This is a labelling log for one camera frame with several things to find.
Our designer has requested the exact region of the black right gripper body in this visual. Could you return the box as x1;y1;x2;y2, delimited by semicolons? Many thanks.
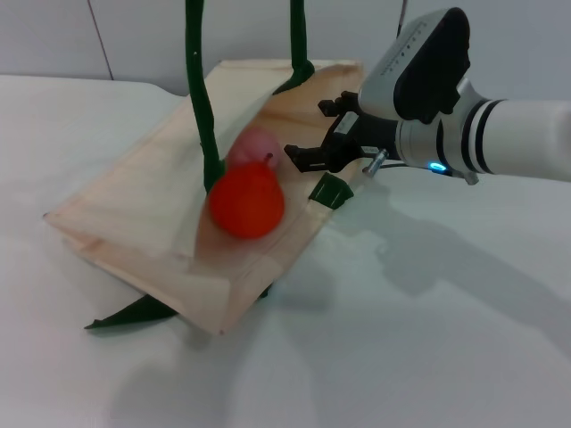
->
327;110;403;178

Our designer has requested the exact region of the pink peach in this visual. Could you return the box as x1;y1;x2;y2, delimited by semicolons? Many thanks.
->
227;127;283;170

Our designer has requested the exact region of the orange fruit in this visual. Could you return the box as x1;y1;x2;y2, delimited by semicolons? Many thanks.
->
208;152;287;241

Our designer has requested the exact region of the cream handbag with green handles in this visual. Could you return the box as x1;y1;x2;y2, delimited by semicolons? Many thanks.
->
43;0;366;339

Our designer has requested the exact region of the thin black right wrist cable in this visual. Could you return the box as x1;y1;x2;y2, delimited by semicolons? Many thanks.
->
382;159;482;187

